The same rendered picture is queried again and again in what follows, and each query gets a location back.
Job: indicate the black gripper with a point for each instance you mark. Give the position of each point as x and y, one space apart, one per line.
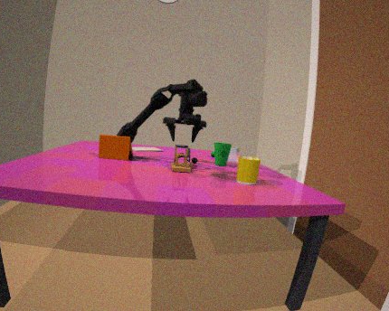
170 123

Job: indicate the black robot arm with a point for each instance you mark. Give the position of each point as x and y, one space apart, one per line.
192 95

